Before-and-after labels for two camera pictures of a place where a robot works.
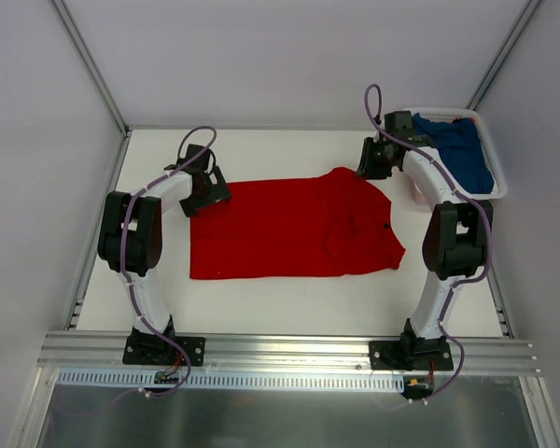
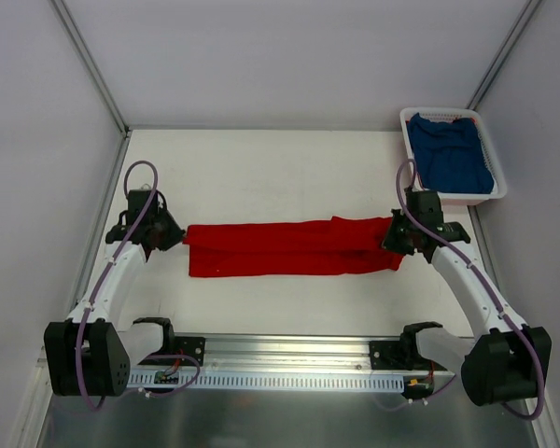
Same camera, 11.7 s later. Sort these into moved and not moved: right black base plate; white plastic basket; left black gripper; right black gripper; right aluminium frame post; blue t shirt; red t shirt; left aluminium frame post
Moved: left black gripper; red t shirt; right black gripper
Not moved: white plastic basket; left aluminium frame post; right black base plate; blue t shirt; right aluminium frame post
